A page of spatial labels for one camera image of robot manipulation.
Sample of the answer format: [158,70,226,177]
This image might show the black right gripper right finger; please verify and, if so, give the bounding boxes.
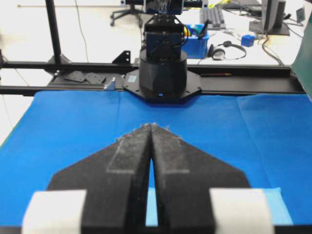
[151,124,250,234]

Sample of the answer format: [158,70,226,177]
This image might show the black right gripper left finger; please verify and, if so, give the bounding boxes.
[22,123,152,234]

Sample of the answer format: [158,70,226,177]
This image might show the black aluminium frame rail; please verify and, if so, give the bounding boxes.
[0,61,304,96]

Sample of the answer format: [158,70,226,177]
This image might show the black vertical frame post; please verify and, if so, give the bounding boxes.
[45,0,61,64]

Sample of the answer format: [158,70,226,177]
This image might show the grey over-ear headphones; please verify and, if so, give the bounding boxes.
[207,40,247,61]

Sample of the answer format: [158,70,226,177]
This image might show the dark green board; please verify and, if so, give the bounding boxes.
[292,22,312,100]

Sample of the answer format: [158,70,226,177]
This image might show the black keyboard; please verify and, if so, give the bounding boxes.
[199,7,226,30]

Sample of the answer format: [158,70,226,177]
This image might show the black office chair base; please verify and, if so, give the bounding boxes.
[110,4,143,29]

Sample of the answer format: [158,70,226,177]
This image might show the dark blue table cloth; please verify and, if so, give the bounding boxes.
[0,91,312,226]

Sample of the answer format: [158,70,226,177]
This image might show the blue plastic storage bin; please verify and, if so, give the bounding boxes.
[182,24,210,59]

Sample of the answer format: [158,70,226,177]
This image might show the small blue box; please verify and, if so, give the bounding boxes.
[241,35,255,47]

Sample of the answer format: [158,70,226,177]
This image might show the black monitor stand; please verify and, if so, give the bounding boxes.
[249,0,290,36]

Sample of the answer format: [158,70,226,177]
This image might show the black mounting plate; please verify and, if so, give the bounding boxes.
[64,71,106,84]

